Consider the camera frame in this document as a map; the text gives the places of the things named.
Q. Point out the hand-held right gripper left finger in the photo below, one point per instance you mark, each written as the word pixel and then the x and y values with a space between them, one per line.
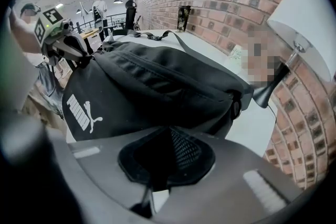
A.
pixel 99 165

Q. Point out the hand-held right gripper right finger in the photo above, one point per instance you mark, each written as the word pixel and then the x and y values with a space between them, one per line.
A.
pixel 223 191

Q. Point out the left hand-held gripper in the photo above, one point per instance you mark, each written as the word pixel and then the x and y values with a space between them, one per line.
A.
pixel 50 18

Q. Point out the black Puma bag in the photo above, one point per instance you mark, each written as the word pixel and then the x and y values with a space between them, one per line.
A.
pixel 147 86

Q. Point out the person's left forearm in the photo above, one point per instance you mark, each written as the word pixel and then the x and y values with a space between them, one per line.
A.
pixel 25 34

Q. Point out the black pendant lamp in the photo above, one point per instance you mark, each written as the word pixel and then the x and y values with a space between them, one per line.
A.
pixel 78 11
pixel 117 1

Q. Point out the person's beige patterned shirt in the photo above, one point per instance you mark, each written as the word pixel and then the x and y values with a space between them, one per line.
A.
pixel 47 86

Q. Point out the black metal railing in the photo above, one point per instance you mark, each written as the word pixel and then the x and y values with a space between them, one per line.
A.
pixel 115 18

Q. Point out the person's head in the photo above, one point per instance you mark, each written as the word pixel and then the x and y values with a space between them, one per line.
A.
pixel 28 17

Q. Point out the black office chair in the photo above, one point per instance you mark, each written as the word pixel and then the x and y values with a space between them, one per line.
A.
pixel 130 17

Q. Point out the white desk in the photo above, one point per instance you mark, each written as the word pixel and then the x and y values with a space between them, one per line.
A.
pixel 249 126

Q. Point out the dark patterned tumbler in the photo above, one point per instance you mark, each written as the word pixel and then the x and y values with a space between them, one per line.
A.
pixel 183 18

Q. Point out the white paper cup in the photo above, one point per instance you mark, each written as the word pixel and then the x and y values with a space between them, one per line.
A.
pixel 235 56

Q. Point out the white shade table lamp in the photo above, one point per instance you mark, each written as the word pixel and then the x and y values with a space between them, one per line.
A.
pixel 302 21

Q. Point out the black head-worn camera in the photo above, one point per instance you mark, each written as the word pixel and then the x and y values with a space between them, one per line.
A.
pixel 32 8

